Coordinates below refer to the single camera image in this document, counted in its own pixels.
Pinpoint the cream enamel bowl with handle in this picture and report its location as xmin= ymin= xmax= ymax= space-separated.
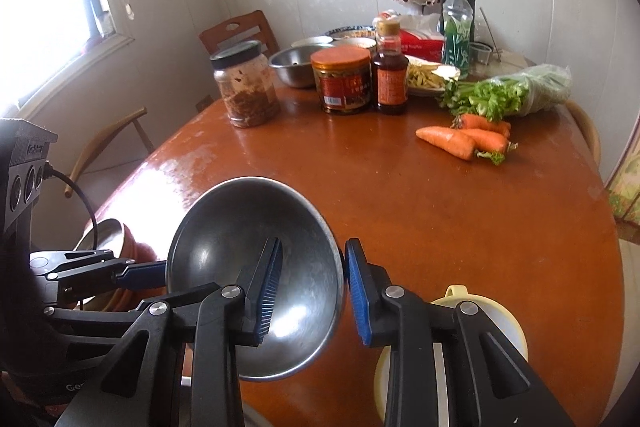
xmin=373 ymin=285 xmax=528 ymax=421

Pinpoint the small steel bowl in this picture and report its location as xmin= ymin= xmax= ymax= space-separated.
xmin=165 ymin=175 xmax=346 ymax=383

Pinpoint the orange plastic plate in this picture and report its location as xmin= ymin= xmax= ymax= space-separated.
xmin=125 ymin=234 xmax=166 ymax=311

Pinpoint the light wood armchair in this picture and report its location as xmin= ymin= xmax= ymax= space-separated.
xmin=68 ymin=106 xmax=155 ymax=206

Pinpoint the clear jar black lid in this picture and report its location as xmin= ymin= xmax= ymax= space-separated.
xmin=209 ymin=40 xmax=280 ymax=128

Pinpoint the hello kitty sliding door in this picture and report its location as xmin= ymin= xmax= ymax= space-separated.
xmin=606 ymin=122 xmax=640 ymax=227

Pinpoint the carrot front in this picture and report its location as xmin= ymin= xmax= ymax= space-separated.
xmin=416 ymin=126 xmax=475 ymax=160

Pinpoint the carrot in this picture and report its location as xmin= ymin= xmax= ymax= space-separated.
xmin=416 ymin=126 xmax=475 ymax=160
xmin=452 ymin=114 xmax=518 ymax=165

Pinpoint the carrot back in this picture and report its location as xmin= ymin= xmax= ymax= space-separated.
xmin=452 ymin=114 xmax=518 ymax=165

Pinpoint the brown wooden slat chair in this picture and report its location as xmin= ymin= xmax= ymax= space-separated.
xmin=198 ymin=10 xmax=280 ymax=57

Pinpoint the steel basin on table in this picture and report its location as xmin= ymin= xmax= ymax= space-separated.
xmin=269 ymin=44 xmax=323 ymax=89

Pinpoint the right side wooden chair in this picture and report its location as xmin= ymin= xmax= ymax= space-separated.
xmin=565 ymin=100 xmax=602 ymax=166

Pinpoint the red chili sauce jar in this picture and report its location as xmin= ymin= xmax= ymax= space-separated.
xmin=310 ymin=46 xmax=372 ymax=115

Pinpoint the bag of green celery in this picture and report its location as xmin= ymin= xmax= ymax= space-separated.
xmin=438 ymin=64 xmax=573 ymax=122

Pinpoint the plate of yellow food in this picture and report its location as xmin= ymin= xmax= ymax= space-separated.
xmin=407 ymin=55 xmax=460 ymax=96

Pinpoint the dark soy sauce bottle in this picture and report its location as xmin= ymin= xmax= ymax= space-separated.
xmin=372 ymin=18 xmax=409 ymax=115

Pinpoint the red tissue box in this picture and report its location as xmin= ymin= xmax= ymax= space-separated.
xmin=399 ymin=14 xmax=445 ymax=63

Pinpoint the clear plastic bottle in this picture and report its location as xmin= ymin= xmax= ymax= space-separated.
xmin=442 ymin=0 xmax=474 ymax=80

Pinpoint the black cable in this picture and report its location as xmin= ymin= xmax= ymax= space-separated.
xmin=44 ymin=160 xmax=100 ymax=238

